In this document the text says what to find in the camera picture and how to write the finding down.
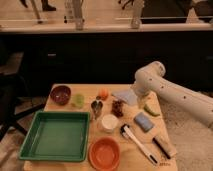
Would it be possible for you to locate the light blue towel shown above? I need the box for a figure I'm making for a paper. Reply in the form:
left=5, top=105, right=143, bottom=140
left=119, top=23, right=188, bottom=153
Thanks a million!
left=112, top=89, right=137, bottom=106

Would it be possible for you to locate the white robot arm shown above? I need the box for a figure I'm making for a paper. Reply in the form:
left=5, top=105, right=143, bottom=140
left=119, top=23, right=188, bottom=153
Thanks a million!
left=132, top=61, right=213, bottom=131

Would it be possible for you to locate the white round cup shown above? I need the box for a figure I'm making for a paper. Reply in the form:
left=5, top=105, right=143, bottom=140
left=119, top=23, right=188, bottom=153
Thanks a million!
left=101, top=114, right=118, bottom=133

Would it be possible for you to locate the silver metal cup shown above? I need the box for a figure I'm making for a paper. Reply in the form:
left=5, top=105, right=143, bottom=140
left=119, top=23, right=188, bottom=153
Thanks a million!
left=91, top=100, right=103, bottom=119

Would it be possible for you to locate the green plastic cup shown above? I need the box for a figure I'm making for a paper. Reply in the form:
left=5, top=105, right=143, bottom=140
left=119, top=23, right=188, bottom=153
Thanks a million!
left=72, top=94, right=84, bottom=108

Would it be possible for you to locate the green toy pepper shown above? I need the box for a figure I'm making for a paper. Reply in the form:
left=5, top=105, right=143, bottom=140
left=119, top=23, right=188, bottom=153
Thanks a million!
left=144, top=104, right=160, bottom=117

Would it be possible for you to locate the blue sponge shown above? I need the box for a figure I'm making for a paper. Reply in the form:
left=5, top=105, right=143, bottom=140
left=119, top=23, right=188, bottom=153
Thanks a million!
left=134, top=113, right=154, bottom=132

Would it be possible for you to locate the dark red grape bunch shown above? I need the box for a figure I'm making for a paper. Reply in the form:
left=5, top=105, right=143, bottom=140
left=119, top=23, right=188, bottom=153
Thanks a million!
left=112, top=100, right=123, bottom=117

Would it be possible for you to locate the orange toy fruit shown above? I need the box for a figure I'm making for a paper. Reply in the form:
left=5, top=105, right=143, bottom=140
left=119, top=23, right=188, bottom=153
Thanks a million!
left=98, top=89, right=109, bottom=100

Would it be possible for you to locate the orange plastic bowl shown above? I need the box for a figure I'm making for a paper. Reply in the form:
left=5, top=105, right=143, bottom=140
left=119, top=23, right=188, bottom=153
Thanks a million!
left=88, top=137, right=120, bottom=171

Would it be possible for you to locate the dark red bowl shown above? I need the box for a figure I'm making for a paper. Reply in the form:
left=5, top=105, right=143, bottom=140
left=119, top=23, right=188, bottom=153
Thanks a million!
left=50, top=85, right=71, bottom=105

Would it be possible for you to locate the green plastic tray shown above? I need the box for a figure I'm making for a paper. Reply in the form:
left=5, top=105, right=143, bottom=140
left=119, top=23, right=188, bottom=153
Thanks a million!
left=19, top=111, right=90, bottom=162

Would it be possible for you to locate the black office chair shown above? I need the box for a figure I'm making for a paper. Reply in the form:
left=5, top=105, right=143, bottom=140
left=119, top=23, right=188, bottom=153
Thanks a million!
left=0, top=49, right=46, bottom=141

